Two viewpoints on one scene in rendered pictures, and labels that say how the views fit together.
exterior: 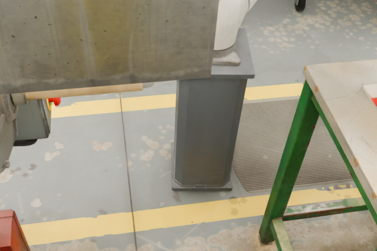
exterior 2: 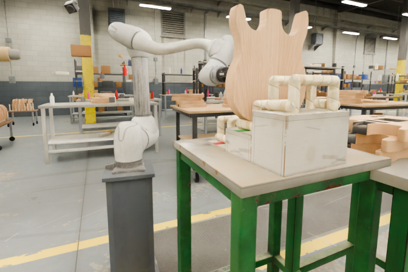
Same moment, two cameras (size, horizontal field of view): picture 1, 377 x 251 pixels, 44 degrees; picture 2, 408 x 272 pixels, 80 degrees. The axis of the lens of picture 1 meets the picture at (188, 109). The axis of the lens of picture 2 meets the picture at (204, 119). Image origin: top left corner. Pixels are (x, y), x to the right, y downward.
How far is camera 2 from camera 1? 63 cm
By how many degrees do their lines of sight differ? 39
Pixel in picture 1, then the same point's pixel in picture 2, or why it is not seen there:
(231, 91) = (141, 189)
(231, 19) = (135, 140)
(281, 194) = (184, 256)
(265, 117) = not seen: hidden behind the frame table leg
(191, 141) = (119, 240)
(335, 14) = not seen: hidden behind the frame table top
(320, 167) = (220, 257)
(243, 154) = (166, 260)
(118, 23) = not seen: outside the picture
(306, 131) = (185, 189)
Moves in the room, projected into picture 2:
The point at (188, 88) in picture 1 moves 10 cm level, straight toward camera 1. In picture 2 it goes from (112, 191) to (108, 199)
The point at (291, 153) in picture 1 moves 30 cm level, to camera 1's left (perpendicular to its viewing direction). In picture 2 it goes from (180, 210) to (112, 217)
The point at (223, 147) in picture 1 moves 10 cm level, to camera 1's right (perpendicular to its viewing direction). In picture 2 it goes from (144, 242) to (161, 240)
